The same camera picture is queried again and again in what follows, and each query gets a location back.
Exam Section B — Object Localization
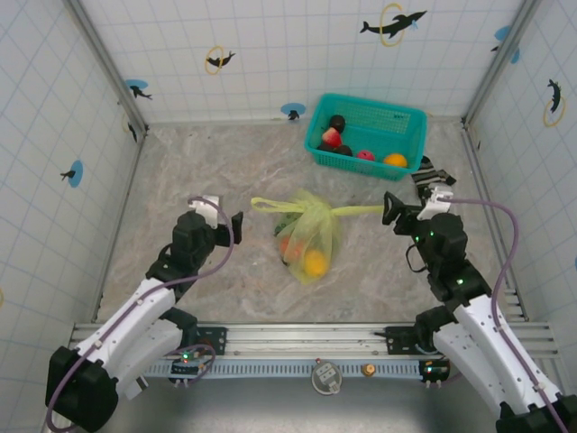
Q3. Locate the yellow plastic bag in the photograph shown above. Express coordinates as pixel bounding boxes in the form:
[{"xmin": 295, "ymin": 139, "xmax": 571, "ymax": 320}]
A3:
[{"xmin": 250, "ymin": 188, "xmax": 385, "ymax": 286}]

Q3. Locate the teal plastic basket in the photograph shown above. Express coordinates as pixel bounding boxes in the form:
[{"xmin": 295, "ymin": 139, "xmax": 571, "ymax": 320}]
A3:
[{"xmin": 304, "ymin": 92, "xmax": 428, "ymax": 182}]

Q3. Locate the fake yellow mango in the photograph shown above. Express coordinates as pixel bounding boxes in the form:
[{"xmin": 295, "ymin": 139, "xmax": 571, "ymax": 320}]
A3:
[{"xmin": 302, "ymin": 250, "xmax": 328, "ymax": 277}]

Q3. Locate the black white striped sock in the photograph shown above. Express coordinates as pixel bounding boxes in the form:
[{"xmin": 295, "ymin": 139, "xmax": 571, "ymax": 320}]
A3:
[{"xmin": 408, "ymin": 155, "xmax": 457, "ymax": 199}]

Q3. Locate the blue circle fish sticker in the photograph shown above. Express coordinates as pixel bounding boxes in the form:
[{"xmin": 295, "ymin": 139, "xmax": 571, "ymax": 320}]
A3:
[
  {"xmin": 279, "ymin": 102, "xmax": 307, "ymax": 122},
  {"xmin": 490, "ymin": 24, "xmax": 513, "ymax": 51},
  {"xmin": 60, "ymin": 160, "xmax": 85, "ymax": 189},
  {"xmin": 124, "ymin": 78, "xmax": 153, "ymax": 101}
]

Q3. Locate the round grey device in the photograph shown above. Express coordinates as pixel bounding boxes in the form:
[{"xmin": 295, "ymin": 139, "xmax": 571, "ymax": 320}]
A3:
[{"xmin": 310, "ymin": 359, "xmax": 343, "ymax": 396}]

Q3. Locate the black mounting bracket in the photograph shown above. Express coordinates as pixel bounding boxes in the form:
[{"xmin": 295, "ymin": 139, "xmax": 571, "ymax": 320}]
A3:
[
  {"xmin": 373, "ymin": 325, "xmax": 420, "ymax": 357},
  {"xmin": 196, "ymin": 325, "xmax": 228, "ymax": 357}
]

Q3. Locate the aluminium mounting rail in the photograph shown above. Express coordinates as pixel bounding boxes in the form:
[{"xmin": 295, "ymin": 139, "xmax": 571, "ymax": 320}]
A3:
[{"xmin": 71, "ymin": 320, "xmax": 560, "ymax": 360}]

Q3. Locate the small dolphin ring sticker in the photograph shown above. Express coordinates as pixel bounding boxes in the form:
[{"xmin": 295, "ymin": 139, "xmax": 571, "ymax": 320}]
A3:
[
  {"xmin": 121, "ymin": 111, "xmax": 139, "ymax": 143},
  {"xmin": 205, "ymin": 44, "xmax": 237, "ymax": 76}
]

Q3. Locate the grey slotted cable duct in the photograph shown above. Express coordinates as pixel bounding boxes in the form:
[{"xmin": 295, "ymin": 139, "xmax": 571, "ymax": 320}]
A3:
[{"xmin": 143, "ymin": 359, "xmax": 452, "ymax": 380}]

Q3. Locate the large dolphin ring sticker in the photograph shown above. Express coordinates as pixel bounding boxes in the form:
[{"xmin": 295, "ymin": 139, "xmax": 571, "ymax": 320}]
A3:
[{"xmin": 359, "ymin": 3, "xmax": 428, "ymax": 48}]

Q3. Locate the aluminium frame post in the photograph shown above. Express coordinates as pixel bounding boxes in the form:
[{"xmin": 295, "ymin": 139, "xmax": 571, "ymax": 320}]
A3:
[
  {"xmin": 65, "ymin": 0, "xmax": 150, "ymax": 136},
  {"xmin": 462, "ymin": 0, "xmax": 545, "ymax": 130}
]

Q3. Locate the upright dolphin ring sticker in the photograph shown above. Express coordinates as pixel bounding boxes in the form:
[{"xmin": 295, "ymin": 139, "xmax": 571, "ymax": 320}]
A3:
[{"xmin": 542, "ymin": 78, "xmax": 567, "ymax": 128}]

